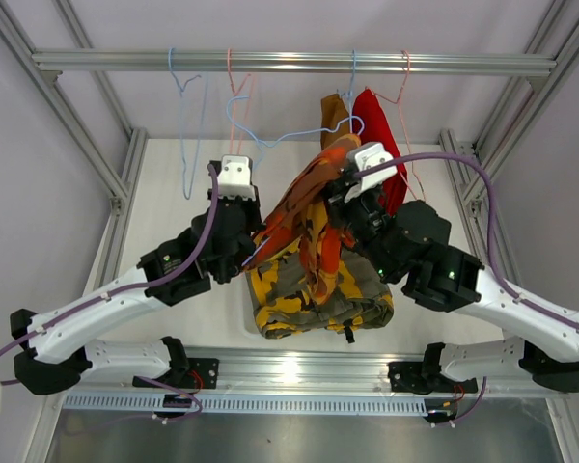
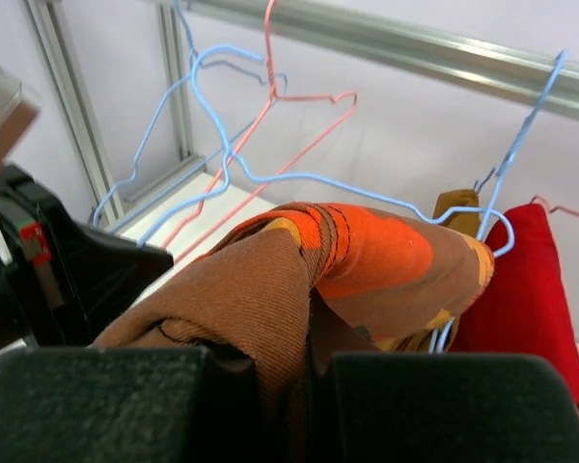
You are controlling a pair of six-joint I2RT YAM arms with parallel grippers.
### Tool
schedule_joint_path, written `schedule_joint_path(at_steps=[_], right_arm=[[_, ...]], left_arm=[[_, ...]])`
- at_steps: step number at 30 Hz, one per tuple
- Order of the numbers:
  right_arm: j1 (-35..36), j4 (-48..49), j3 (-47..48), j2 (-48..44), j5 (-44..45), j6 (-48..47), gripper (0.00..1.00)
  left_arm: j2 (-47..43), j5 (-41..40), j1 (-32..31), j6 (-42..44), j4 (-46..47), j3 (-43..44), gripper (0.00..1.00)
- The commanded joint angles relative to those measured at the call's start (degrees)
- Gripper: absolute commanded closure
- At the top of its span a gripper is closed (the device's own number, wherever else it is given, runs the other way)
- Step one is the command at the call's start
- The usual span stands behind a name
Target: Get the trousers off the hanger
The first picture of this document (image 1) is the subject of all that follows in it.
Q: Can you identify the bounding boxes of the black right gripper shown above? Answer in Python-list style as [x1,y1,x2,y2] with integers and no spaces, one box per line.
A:
[317,168,398,283]

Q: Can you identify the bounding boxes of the orange brown camouflage trousers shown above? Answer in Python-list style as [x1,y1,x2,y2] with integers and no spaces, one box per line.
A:
[245,134,361,305]

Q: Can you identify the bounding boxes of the yellow grey camouflage trousers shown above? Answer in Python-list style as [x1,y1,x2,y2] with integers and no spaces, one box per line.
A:
[245,201,394,343]

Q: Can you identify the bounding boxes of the white plastic basket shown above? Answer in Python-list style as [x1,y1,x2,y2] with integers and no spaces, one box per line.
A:
[241,282,262,340]

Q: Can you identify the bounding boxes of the blue hanger of orange camouflage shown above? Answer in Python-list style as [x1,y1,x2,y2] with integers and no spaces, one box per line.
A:
[227,95,366,266]

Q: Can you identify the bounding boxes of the blue hanger of yellow trousers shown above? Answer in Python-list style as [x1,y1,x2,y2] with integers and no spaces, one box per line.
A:
[167,47,209,201]

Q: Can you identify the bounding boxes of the pink hanger of yellow camouflage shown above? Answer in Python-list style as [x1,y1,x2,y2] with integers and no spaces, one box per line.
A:
[226,47,258,155]

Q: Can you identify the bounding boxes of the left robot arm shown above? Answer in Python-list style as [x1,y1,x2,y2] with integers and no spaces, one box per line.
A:
[10,186,262,395]

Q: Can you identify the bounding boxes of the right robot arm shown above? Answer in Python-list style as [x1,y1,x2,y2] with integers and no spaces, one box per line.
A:
[323,177,579,395]

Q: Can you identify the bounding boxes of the red trousers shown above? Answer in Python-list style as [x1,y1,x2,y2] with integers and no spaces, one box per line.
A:
[352,89,408,216]

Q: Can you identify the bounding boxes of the blue hanger of brown trousers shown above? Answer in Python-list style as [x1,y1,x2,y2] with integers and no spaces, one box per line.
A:
[340,49,357,133]

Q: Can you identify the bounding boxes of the pink hanger of red trousers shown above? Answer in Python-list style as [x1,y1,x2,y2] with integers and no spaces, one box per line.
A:
[374,50,427,202]

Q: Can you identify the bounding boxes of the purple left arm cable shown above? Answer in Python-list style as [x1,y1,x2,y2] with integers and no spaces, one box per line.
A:
[0,162,221,425]

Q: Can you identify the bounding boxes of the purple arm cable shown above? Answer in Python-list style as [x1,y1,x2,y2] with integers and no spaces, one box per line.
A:
[354,152,579,428]
[0,162,221,425]

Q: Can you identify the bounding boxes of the aluminium frame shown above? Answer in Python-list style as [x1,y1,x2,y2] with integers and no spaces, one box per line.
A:
[0,0,579,416]

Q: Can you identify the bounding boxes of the slotted cable duct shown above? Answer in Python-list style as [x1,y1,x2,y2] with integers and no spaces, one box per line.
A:
[64,392,427,417]

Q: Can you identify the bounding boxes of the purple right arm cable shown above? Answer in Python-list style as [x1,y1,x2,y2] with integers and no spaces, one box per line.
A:
[354,152,579,428]

